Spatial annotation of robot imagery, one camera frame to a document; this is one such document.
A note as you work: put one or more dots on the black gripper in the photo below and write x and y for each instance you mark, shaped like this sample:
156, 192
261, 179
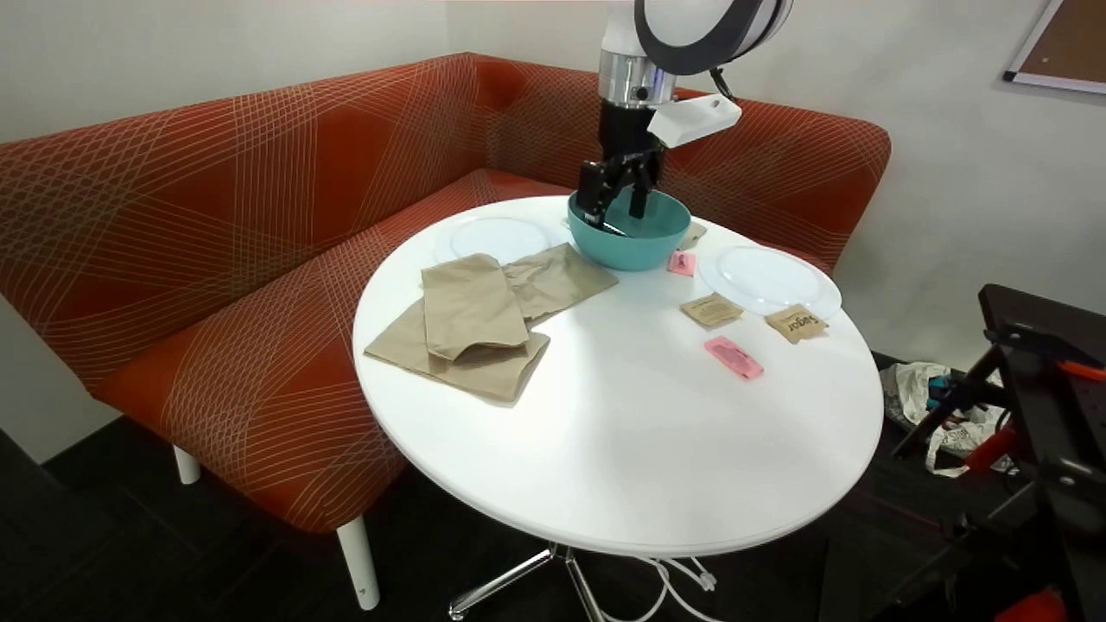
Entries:
623, 133

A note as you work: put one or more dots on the teal blue bowl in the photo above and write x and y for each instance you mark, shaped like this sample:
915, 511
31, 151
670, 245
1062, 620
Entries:
626, 247

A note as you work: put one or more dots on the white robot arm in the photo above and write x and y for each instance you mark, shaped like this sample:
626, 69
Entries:
691, 29

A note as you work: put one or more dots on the small brown napkin corner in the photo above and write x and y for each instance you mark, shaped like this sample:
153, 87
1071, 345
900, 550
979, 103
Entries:
691, 232

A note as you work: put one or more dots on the small pink packet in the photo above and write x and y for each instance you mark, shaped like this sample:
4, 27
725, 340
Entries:
682, 263

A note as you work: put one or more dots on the crumpled brown napkin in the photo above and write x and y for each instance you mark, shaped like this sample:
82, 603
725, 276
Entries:
558, 280

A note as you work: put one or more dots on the small clear plastic plate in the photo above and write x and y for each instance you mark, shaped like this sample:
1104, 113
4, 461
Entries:
498, 239

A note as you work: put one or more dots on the large clear plastic plate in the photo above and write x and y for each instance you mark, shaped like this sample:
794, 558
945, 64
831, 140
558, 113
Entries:
766, 280

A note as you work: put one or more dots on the folded brown napkin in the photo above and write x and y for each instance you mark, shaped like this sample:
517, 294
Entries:
472, 304

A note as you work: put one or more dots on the large pink packet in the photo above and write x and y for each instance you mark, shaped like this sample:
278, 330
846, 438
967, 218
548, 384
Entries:
733, 357

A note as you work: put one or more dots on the printed brown paper packet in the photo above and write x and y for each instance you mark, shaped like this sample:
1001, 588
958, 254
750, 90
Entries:
794, 324

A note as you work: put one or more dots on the large flat brown napkin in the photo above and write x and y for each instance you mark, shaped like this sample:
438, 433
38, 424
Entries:
489, 372

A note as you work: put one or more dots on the white bag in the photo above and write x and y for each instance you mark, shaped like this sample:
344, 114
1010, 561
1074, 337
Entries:
919, 391

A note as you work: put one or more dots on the chrome table base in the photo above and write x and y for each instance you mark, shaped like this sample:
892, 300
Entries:
539, 571

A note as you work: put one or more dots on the orange patterned corner sofa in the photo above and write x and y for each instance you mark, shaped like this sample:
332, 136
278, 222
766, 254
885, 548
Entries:
228, 228

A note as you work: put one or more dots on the long white sofa leg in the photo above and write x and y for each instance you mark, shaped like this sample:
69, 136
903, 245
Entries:
360, 564

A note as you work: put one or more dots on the framed cork board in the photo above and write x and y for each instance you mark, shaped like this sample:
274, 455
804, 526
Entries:
1071, 46

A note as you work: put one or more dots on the black and red stand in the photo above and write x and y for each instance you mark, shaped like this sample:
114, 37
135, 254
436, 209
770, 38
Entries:
1056, 402

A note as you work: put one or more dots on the short white sofa leg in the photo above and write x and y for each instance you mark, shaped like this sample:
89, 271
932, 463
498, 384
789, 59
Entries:
185, 469

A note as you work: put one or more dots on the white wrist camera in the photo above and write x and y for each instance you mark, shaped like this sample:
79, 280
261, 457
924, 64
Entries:
695, 119

